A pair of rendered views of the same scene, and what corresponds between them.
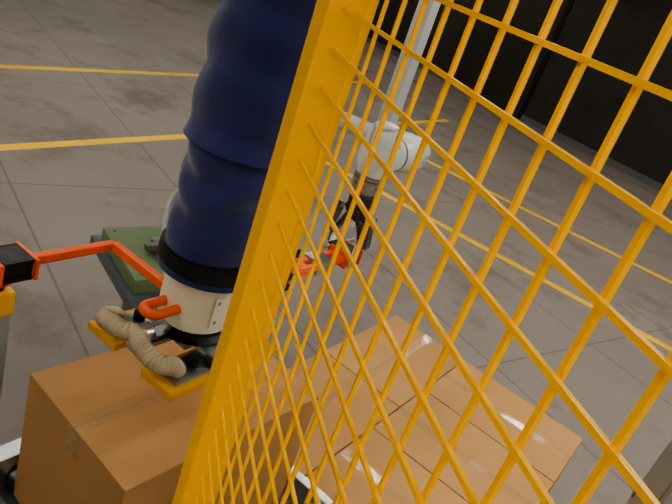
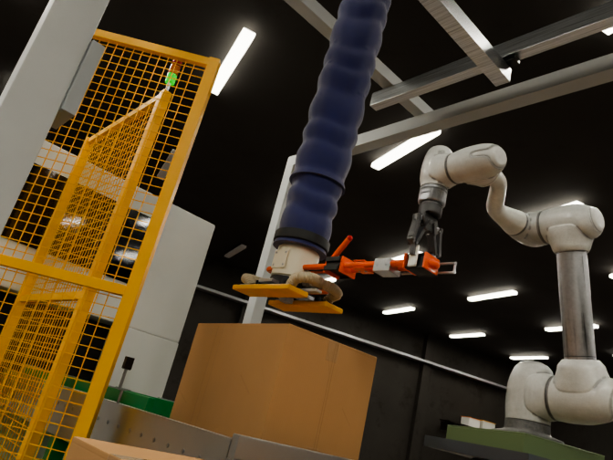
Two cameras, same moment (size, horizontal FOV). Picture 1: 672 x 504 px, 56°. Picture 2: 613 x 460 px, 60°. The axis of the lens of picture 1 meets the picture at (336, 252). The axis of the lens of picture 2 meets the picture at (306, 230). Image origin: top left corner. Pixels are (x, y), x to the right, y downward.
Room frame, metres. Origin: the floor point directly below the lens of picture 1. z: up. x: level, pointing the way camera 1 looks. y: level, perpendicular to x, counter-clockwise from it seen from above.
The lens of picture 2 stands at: (2.01, -1.62, 0.66)
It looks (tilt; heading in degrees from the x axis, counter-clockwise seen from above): 20 degrees up; 112
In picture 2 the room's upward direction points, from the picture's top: 14 degrees clockwise
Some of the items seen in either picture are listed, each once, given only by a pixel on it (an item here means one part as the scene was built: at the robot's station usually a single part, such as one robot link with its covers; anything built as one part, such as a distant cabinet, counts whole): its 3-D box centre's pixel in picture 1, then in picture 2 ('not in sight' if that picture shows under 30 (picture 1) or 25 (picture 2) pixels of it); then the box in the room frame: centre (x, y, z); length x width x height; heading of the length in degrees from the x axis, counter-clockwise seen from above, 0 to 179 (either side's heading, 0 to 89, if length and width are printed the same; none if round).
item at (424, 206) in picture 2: (358, 205); (429, 218); (1.77, -0.02, 1.38); 0.08 x 0.07 x 0.09; 60
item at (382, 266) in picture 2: (317, 262); (387, 267); (1.65, 0.04, 1.21); 0.07 x 0.07 x 0.04; 62
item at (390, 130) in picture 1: (382, 148); (440, 168); (1.78, -0.02, 1.56); 0.13 x 0.11 x 0.16; 146
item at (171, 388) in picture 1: (215, 355); (269, 287); (1.19, 0.18, 1.12); 0.34 x 0.10 x 0.05; 152
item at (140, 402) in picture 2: not in sight; (66, 384); (0.11, 0.58, 0.60); 1.60 x 0.11 x 0.09; 151
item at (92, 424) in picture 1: (170, 444); (268, 393); (1.27, 0.24, 0.75); 0.60 x 0.40 x 0.40; 147
